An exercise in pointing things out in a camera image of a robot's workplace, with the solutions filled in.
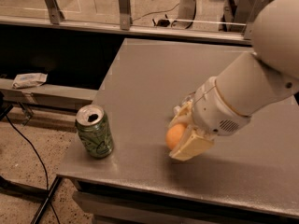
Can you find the metal railing beam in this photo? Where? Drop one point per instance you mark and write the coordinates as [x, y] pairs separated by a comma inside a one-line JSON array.
[[153, 32]]

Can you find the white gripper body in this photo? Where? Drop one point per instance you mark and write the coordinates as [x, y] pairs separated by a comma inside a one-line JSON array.
[[212, 111]]

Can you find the metal railing bracket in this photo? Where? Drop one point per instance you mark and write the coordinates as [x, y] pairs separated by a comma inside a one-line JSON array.
[[55, 14], [125, 14], [257, 7]]

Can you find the middle metal railing bracket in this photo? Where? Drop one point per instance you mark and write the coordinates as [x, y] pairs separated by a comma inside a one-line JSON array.
[[125, 14]]

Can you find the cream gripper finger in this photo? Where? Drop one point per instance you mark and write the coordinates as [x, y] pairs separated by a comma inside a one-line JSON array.
[[183, 112], [191, 144]]

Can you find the white wipes packet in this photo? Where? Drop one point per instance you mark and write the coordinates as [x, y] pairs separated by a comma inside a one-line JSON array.
[[29, 80]]

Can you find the grey side bench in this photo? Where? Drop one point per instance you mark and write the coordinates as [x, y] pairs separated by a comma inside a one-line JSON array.
[[48, 95]]

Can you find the orange fruit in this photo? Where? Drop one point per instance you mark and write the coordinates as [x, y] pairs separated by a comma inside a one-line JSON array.
[[174, 135]]

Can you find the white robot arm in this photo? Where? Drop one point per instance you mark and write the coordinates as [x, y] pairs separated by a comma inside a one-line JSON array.
[[270, 73]]

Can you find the green soda can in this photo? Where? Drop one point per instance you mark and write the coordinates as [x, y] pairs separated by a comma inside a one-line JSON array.
[[94, 131]]

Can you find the left metal railing bracket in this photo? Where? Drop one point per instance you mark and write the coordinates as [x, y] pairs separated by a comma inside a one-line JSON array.
[[55, 14]]

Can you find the right metal railing bracket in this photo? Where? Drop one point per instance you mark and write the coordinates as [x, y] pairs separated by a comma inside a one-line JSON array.
[[257, 7]]

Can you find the black table leg frame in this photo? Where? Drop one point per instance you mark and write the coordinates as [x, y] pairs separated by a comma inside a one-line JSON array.
[[32, 194]]

